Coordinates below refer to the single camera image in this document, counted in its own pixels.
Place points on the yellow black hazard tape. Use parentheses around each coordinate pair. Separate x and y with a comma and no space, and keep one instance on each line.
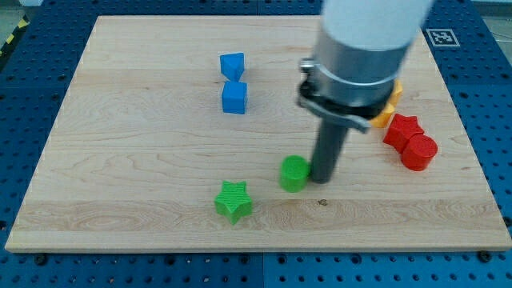
(15,36)

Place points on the blue cube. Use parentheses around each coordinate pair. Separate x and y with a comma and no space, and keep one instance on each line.
(234,97)

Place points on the yellow block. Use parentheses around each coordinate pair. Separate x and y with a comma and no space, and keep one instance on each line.
(384,117)

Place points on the light wooden board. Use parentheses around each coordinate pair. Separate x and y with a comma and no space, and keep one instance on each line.
(140,148)

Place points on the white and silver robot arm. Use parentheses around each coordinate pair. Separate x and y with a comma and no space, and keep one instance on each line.
(350,75)

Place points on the green cylinder block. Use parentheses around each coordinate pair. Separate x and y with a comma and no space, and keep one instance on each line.
(294,173)

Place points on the green star block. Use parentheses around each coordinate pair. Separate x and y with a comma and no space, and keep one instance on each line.
(233,201)

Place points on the white fiducial marker tag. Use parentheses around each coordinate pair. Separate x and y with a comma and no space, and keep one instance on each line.
(440,37)

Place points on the red star block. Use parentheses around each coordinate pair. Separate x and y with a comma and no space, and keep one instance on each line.
(401,129)

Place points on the blue wedge block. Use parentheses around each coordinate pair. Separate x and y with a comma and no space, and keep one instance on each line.
(232,66)

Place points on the red cylinder block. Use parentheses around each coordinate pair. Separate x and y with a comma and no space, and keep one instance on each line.
(419,152)

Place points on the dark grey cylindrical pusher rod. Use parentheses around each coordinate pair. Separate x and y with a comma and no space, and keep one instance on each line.
(328,146)

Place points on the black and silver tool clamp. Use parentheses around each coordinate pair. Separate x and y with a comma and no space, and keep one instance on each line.
(339,101)

